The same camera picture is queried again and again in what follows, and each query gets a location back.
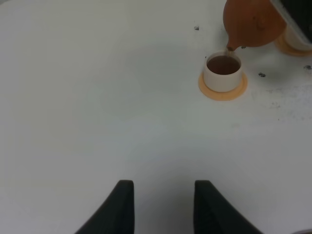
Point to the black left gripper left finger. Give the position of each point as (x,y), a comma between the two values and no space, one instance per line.
(117,213)

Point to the orange coaster middle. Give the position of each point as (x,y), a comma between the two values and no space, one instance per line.
(281,44)

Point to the white teacup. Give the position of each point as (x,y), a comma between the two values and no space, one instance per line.
(222,71)
(294,41)

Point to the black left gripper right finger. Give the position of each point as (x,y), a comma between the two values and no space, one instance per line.
(213,214)

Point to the white teacup middle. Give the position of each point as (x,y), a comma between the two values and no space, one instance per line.
(294,41)

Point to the orange coaster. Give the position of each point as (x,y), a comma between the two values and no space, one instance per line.
(227,96)
(281,44)

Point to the white teacup near left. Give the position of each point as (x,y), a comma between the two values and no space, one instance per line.
(222,71)

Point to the brown clay teapot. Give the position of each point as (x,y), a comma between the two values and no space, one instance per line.
(251,23)

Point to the orange coaster near left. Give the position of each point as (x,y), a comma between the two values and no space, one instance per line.
(227,96)

